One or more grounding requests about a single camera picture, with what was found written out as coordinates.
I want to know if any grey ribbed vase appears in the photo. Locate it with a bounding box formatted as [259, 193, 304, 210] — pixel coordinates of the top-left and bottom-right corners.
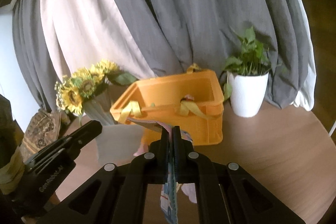
[83, 89, 115, 126]

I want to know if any sunflower bouquet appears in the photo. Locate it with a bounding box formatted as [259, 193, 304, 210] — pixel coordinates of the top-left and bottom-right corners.
[55, 60, 137, 119]

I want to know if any orange plastic crate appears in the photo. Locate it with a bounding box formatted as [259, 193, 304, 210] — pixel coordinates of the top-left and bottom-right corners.
[110, 65, 224, 145]

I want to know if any white ribbed plant pot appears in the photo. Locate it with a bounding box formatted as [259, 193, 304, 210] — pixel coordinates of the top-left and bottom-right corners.
[227, 72, 269, 118]

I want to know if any green potted plant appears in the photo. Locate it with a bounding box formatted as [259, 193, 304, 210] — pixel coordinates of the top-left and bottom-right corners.
[221, 25, 280, 101]

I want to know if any white sheer curtain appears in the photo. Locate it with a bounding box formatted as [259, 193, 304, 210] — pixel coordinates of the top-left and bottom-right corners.
[40, 0, 155, 79]

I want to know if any grey curtain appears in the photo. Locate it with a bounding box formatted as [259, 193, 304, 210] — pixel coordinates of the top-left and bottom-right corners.
[12, 0, 316, 111]

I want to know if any white curved cable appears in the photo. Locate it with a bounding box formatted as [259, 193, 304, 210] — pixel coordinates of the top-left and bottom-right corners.
[327, 118, 336, 136]

